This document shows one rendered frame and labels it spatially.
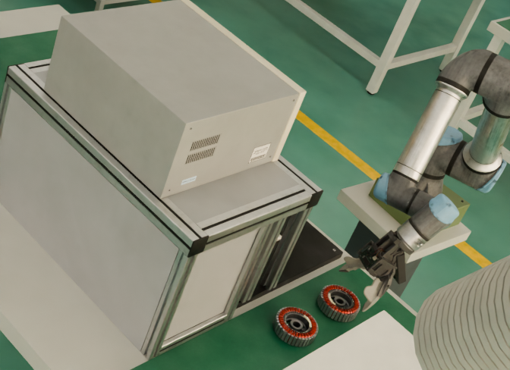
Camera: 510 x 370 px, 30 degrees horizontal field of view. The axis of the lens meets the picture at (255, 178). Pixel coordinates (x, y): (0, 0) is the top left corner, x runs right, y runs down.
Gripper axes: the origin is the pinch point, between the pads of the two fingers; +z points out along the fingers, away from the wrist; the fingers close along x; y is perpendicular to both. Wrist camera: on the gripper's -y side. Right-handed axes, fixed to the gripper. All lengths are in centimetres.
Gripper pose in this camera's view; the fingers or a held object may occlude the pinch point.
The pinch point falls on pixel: (351, 292)
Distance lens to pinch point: 254.0
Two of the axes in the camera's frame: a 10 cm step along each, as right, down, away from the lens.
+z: -7.2, 6.5, 2.4
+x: 3.3, 6.3, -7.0
